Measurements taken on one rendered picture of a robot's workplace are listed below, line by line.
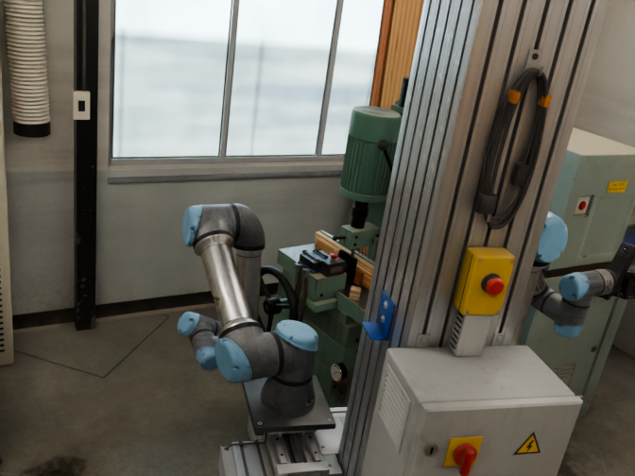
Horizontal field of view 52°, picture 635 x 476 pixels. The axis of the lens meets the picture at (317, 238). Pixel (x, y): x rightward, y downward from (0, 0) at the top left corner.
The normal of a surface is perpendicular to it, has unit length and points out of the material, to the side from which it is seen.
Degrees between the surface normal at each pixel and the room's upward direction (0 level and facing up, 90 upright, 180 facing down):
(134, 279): 90
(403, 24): 87
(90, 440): 0
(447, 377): 0
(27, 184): 90
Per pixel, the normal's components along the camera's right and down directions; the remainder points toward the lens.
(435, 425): 0.25, 0.40
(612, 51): -0.86, 0.07
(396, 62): 0.47, 0.34
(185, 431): 0.14, -0.91
